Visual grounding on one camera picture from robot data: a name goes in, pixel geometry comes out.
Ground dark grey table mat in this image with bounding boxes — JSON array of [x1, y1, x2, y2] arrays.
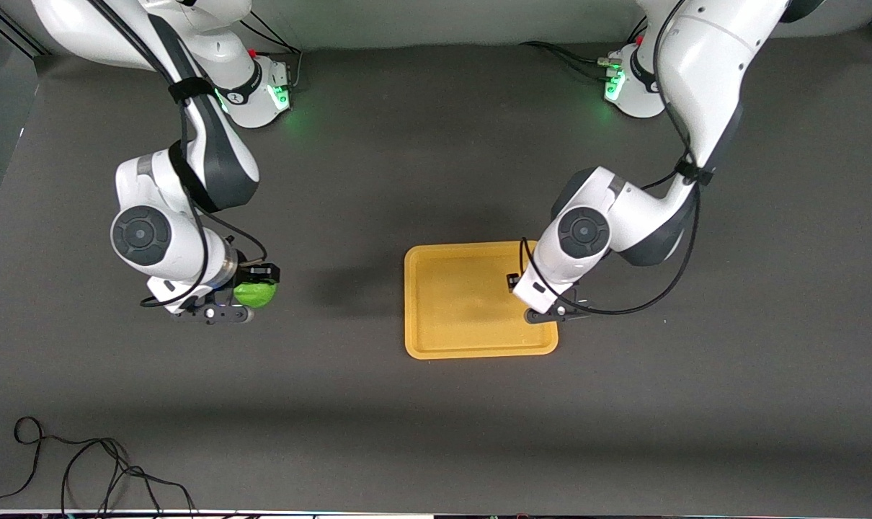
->
[[0, 29, 872, 517]]

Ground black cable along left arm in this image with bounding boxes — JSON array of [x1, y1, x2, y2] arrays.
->
[[519, 0, 703, 316]]

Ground green apple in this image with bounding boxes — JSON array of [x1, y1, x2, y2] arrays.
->
[[233, 281, 279, 310]]

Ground black cables at left arm base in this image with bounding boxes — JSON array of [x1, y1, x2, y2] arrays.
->
[[520, 41, 618, 81]]

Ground thin black loose cable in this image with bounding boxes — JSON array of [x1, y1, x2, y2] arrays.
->
[[0, 416, 197, 517]]

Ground black cable at right arm base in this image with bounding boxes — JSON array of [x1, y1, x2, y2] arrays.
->
[[240, 18, 304, 91]]

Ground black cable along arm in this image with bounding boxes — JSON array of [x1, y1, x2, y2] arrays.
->
[[86, 0, 271, 309], [519, 0, 703, 316]]

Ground yellow plastic tray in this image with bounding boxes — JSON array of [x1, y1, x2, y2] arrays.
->
[[404, 241, 559, 360]]

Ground black cable along right arm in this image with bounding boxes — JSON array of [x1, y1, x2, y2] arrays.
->
[[86, 0, 271, 309]]

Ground black aluminium frame rail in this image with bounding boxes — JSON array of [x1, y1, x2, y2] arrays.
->
[[0, 0, 49, 58]]

